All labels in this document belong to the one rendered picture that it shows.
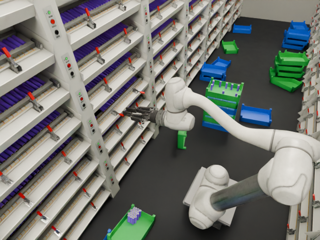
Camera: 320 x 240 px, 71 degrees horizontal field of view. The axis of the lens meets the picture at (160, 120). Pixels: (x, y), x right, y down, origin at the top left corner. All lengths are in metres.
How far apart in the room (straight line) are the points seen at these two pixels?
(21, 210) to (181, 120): 0.88
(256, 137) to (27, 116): 0.99
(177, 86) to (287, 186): 0.61
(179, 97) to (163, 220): 1.04
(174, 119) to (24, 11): 0.77
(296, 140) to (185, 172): 1.17
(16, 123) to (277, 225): 1.75
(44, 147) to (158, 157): 1.17
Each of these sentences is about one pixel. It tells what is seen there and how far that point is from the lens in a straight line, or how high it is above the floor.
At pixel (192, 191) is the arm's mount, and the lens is 1.67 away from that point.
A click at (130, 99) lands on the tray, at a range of 1.65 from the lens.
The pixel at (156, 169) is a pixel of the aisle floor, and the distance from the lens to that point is 2.04.
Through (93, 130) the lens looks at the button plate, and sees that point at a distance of 1.37.
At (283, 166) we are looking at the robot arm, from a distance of 0.94.
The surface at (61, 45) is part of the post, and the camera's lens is 1.09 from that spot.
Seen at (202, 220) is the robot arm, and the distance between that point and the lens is 1.35.
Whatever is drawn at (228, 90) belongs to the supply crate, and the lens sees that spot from 2.22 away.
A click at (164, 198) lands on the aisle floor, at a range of 1.90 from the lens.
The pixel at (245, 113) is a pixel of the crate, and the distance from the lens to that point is 2.62.
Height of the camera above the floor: 1.70
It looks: 44 degrees down
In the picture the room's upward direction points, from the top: 4 degrees counter-clockwise
